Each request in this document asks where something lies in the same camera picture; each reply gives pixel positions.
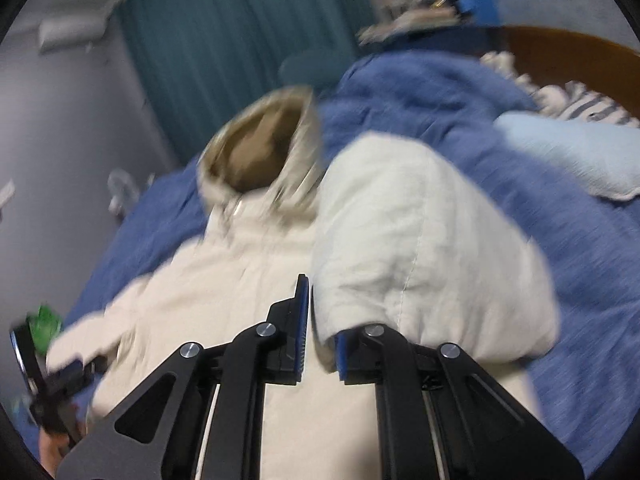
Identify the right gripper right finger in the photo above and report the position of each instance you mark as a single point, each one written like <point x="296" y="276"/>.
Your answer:
<point x="440" y="415"/>

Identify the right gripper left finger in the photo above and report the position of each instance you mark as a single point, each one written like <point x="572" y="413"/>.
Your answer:
<point x="199" y="414"/>

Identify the person's left hand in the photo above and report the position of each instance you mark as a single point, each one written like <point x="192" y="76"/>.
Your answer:
<point x="51" y="448"/>

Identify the green patterned bag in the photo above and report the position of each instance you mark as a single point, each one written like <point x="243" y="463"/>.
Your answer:
<point x="45" y="324"/>

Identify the blue fleece blanket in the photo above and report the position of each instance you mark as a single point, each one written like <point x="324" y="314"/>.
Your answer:
<point x="587" y="384"/>

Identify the light blue pillow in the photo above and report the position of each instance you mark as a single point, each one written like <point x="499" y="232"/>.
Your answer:
<point x="604" y="158"/>

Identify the striped plush toy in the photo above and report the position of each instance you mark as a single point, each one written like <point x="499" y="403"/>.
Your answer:
<point x="573" y="101"/>

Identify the white air conditioner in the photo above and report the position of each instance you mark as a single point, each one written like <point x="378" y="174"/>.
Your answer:
<point x="70" y="30"/>

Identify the teal office chair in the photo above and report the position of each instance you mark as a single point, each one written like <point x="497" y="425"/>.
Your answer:
<point x="316" y="68"/>

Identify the brown wooden headboard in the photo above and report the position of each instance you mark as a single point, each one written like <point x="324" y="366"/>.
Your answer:
<point x="556" y="56"/>

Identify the teal curtain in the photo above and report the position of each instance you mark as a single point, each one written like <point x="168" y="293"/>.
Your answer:
<point x="202" y="61"/>

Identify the blue shelf bookend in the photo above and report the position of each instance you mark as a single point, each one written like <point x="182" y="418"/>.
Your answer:
<point x="479" y="12"/>

